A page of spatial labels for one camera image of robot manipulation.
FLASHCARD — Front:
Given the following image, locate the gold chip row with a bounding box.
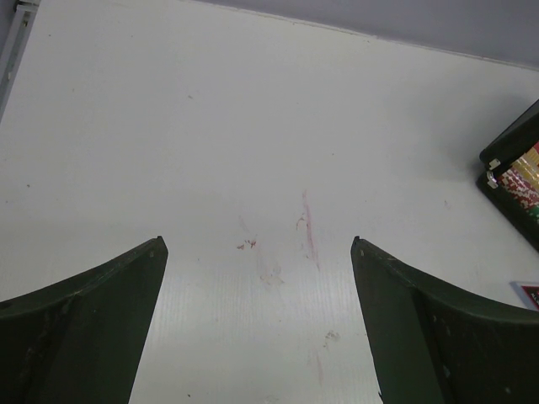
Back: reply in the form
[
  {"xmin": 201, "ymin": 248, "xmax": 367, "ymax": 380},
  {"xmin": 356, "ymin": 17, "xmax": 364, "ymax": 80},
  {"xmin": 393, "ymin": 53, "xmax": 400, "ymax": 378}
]
[{"xmin": 512, "ymin": 143, "xmax": 538, "ymax": 176}]

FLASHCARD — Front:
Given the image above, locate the green blue chip row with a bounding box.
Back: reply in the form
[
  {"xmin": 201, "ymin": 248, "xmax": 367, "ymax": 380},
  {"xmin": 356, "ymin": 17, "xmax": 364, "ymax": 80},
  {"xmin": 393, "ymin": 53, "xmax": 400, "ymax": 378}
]
[{"xmin": 526, "ymin": 204, "xmax": 539, "ymax": 223}]

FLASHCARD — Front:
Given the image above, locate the black poker case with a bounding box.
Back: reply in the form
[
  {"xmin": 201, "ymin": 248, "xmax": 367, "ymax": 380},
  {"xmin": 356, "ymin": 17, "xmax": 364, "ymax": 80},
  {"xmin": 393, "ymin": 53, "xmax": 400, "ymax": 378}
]
[{"xmin": 477, "ymin": 103, "xmax": 538, "ymax": 248}]

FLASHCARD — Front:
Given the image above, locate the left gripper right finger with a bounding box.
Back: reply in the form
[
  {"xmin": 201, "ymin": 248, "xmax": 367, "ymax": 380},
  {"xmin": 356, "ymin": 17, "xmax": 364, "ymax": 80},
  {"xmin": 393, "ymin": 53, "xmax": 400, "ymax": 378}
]
[{"xmin": 350, "ymin": 237, "xmax": 538, "ymax": 403}]

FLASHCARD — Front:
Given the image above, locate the red triangular dealer card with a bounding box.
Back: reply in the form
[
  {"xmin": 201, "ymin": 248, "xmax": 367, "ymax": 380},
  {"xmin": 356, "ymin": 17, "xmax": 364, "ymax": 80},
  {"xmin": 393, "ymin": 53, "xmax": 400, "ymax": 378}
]
[{"xmin": 510, "ymin": 281, "xmax": 539, "ymax": 311}]

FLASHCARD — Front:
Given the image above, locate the aluminium table edge rail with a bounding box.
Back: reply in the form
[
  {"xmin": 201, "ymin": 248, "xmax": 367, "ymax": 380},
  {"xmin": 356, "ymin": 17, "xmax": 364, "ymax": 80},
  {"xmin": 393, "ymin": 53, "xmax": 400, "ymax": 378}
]
[{"xmin": 0, "ymin": 0, "xmax": 40, "ymax": 116}]

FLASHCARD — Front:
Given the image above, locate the red white chip row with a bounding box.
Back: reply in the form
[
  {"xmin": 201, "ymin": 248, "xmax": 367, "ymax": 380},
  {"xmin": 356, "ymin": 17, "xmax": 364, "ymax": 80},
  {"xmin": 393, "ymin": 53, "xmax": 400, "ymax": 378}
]
[{"xmin": 497, "ymin": 168, "xmax": 538, "ymax": 210}]

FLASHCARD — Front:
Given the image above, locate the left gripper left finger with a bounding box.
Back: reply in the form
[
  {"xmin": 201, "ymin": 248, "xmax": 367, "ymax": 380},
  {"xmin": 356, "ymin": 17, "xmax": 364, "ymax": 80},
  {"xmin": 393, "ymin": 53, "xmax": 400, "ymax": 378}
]
[{"xmin": 1, "ymin": 237, "xmax": 168, "ymax": 403}]

